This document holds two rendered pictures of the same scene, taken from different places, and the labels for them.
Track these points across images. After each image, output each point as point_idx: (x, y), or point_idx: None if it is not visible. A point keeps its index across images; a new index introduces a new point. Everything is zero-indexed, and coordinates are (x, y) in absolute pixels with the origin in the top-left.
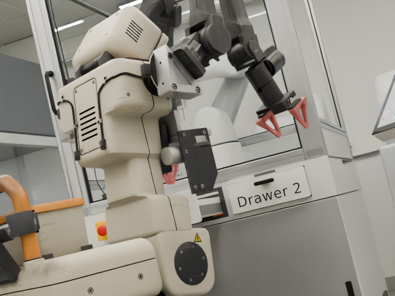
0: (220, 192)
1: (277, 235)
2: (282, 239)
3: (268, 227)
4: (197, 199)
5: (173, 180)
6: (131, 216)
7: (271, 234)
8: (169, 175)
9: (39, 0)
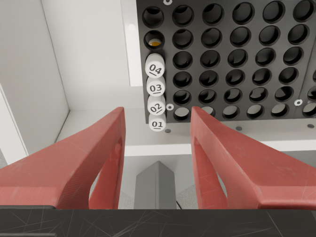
0: None
1: (296, 155)
2: (290, 155)
3: (309, 159)
4: (129, 155)
5: (192, 150)
6: None
7: (300, 151)
8: (98, 181)
9: None
